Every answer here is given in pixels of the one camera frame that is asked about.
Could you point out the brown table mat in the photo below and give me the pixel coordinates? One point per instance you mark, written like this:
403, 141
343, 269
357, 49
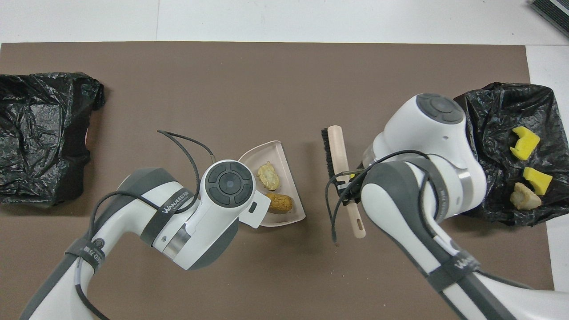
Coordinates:
284, 66

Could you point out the beige plastic dustpan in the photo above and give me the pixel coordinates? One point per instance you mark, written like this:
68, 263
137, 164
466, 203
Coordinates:
262, 155

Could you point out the notched yellow sponge block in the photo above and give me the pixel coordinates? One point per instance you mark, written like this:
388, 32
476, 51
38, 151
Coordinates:
525, 144

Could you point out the small curved yellow sponge piece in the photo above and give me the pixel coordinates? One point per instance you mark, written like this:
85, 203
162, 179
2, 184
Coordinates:
538, 181

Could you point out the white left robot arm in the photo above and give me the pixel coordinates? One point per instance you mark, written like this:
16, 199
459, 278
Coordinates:
133, 200

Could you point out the dark ribbed panel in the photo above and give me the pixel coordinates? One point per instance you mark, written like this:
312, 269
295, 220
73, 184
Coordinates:
553, 11

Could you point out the bin with black trash bag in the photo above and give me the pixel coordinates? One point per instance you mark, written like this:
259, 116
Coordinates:
40, 111
511, 111

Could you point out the striped orange bread piece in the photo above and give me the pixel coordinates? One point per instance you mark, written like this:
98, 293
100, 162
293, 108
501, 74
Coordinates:
524, 198

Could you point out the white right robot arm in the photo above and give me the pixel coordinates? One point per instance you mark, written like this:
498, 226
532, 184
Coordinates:
422, 133

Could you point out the oval pale food chunk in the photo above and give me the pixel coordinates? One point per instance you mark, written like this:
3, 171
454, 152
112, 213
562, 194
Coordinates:
269, 176

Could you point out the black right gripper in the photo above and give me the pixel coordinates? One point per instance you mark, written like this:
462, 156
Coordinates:
354, 191

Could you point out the beige hand brush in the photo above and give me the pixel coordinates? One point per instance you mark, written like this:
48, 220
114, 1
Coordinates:
335, 146

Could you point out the brown cracked bread roll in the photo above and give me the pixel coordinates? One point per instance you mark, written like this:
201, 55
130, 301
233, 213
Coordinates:
280, 203

